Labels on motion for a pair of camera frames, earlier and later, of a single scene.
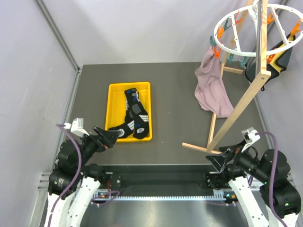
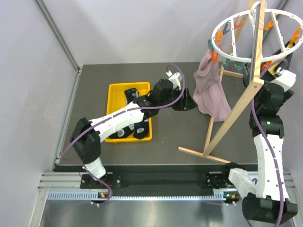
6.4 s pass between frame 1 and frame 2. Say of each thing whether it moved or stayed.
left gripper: moved
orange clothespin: moved
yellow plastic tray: stayed
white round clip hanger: moved
